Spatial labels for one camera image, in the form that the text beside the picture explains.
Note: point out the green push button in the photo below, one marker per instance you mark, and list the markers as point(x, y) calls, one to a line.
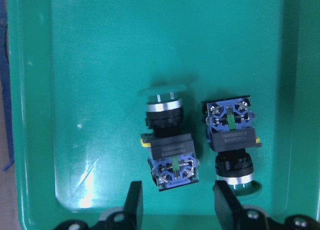
point(229, 133)
point(172, 157)

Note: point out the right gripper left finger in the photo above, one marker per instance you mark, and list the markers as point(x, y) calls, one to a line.
point(134, 206)

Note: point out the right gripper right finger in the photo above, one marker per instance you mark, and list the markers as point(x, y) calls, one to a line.
point(226, 205)

